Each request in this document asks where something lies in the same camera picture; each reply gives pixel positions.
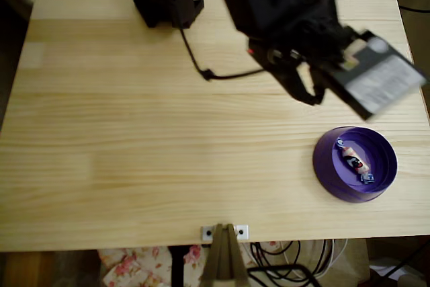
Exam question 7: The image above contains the floral cloth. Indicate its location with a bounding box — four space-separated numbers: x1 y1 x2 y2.
99 241 283 287

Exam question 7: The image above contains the black table leg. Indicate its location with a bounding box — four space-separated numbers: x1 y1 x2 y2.
167 245 189 287

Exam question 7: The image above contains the white candy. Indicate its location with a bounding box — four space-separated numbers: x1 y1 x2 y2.
336 137 376 184

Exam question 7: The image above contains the black camera cable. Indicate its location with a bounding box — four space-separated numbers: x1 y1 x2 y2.
180 28 266 82

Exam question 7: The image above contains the purple round bowl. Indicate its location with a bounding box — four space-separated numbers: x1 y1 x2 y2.
312 126 399 204

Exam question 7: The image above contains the thin black cable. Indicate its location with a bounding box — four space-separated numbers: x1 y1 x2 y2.
398 4 430 14

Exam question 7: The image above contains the metal table clamp bracket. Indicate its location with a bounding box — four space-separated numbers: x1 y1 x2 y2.
201 222 249 287

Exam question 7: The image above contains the silver metal bracket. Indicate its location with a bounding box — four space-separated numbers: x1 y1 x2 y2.
200 224 250 241

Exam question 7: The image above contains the black cable bundle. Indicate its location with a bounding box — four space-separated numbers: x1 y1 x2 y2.
250 240 302 281

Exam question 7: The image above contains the grey camera box with label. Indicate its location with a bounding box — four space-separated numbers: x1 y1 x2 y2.
332 30 430 122

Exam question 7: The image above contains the white cable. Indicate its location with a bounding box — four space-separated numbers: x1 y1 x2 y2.
302 239 349 277

